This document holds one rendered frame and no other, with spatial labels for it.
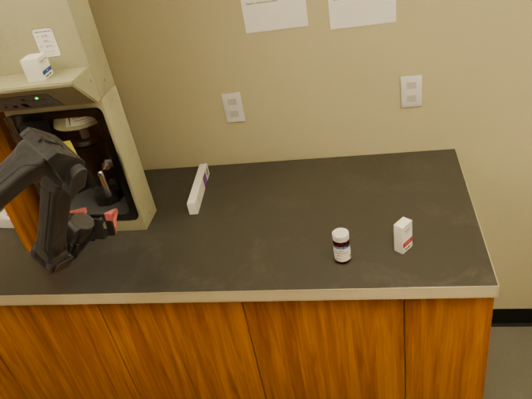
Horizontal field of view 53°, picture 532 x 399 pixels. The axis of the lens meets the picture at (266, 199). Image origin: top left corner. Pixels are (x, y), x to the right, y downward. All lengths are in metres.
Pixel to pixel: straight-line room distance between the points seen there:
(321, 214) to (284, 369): 0.50
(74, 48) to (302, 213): 0.83
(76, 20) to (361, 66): 0.91
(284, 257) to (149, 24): 0.93
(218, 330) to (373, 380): 0.50
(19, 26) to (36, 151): 0.66
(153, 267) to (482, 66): 1.24
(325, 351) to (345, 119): 0.82
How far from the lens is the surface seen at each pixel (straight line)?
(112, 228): 1.53
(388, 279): 1.46
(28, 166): 1.03
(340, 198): 1.78
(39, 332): 1.93
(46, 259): 1.38
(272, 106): 1.97
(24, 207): 1.91
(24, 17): 1.62
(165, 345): 1.78
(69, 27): 1.57
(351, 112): 1.96
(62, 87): 1.51
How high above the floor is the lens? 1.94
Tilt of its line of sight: 33 degrees down
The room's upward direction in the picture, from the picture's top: 11 degrees counter-clockwise
